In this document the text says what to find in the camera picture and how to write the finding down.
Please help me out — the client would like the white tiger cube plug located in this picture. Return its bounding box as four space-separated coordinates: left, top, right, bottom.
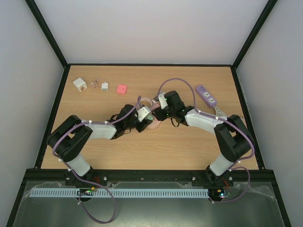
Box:
73 78 87 92

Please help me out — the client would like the purple power strip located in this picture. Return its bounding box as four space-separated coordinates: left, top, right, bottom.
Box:
195 85 217 108

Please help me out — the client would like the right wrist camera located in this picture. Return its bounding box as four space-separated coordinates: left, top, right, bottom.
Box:
155 92 168 110

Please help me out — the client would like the white slotted cable duct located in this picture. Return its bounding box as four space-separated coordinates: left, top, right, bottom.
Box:
29 188 209 198

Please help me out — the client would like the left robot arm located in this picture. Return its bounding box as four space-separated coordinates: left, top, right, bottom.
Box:
47 105 152 177

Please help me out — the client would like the grey metal tray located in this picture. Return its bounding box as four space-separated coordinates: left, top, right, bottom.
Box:
13 182 284 227

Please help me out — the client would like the white charger plug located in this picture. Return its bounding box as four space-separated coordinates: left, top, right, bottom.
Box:
101 82 109 92

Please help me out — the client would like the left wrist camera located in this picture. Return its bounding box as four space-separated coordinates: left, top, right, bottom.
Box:
137 106 151 122

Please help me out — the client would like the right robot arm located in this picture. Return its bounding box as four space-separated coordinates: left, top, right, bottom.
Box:
153 91 254 185

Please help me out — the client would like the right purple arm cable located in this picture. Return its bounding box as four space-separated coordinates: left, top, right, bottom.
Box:
158 78 256 204

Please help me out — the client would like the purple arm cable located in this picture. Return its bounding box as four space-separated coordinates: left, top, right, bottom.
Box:
52 96 118 223
158 78 256 204

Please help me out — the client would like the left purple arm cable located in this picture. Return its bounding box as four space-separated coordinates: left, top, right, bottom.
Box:
52 96 118 223

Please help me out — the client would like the pale pink socket cube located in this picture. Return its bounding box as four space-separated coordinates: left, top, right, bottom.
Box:
150 104 160 111

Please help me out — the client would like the black frame rail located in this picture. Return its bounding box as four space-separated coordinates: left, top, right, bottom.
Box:
25 169 275 185

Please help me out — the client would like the round pink socket base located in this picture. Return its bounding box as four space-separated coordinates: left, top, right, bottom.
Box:
148 119 161 129

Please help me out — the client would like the red pink plug adapter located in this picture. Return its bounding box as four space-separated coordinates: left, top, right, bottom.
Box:
116 84 127 95

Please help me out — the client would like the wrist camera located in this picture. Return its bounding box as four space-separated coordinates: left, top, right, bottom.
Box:
155 92 168 110
137 106 151 122

